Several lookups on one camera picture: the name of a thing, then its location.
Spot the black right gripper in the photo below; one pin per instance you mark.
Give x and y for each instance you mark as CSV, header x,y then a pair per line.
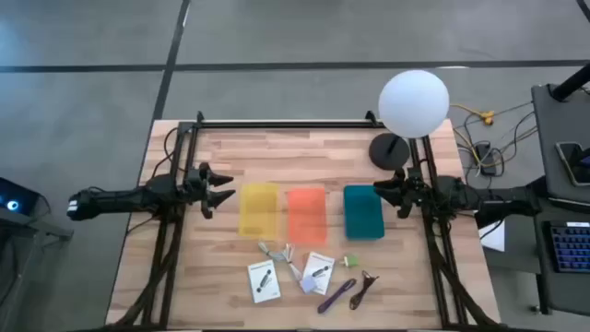
x,y
414,189

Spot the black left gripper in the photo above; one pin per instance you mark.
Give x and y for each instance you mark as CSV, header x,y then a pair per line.
x,y
198,186

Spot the green and white charger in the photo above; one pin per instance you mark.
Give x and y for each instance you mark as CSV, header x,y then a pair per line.
x,y
351,261

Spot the white box green edge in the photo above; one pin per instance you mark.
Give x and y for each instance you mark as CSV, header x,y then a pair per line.
x,y
263,281

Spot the white cardboard box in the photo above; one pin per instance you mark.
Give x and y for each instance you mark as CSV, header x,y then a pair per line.
x,y
322,267

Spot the white usb wall charger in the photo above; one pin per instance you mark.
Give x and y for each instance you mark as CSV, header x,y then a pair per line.
x,y
307,285

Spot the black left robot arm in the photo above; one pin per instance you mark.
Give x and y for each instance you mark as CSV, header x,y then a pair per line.
x,y
120,200

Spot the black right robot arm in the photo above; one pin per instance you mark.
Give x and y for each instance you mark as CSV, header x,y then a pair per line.
x,y
461,196

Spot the teal plastic bin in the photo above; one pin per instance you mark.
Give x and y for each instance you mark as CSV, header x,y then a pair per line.
x,y
364,212

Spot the translucent yellow plastic bin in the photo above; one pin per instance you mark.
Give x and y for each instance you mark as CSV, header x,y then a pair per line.
x,y
258,209

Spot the translucent orange plastic bin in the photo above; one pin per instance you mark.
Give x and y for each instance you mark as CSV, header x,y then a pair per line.
x,y
306,216

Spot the white globe table lamp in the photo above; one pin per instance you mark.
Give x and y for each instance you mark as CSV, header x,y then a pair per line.
x,y
415,103

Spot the white paper sheet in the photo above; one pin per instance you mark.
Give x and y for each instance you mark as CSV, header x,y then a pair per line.
x,y
495,237

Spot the grey side desk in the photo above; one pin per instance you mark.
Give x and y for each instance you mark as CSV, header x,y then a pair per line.
x,y
548,138

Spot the black smartphone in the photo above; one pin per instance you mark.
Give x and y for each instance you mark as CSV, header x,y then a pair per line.
x,y
574,161

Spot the backlit black keyboard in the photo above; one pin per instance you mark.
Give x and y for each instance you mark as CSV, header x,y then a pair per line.
x,y
571,249

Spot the black computer blue light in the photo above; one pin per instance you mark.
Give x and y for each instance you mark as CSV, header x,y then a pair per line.
x,y
16,198

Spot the black aluminium rig frame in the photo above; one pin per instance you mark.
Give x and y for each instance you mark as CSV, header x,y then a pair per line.
x,y
295,124

